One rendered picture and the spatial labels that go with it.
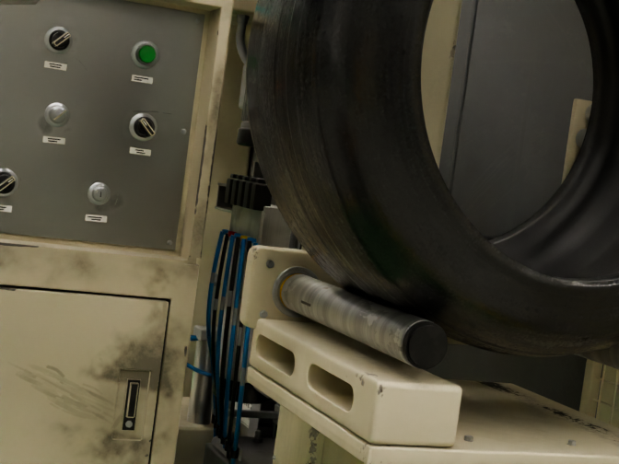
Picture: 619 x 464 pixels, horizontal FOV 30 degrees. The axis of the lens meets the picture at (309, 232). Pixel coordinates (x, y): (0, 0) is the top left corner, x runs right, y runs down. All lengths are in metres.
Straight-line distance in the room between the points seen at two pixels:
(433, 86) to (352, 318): 0.40
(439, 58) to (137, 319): 0.54
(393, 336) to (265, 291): 0.32
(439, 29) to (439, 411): 0.56
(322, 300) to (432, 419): 0.23
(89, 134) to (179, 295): 0.25
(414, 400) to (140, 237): 0.68
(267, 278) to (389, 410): 0.35
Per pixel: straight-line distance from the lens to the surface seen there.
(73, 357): 1.60
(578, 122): 1.72
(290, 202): 1.17
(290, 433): 1.52
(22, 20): 1.61
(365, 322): 1.14
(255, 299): 1.37
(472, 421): 1.26
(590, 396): 1.65
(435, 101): 1.47
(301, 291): 1.31
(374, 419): 1.06
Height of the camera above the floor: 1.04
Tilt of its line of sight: 3 degrees down
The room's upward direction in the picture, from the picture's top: 8 degrees clockwise
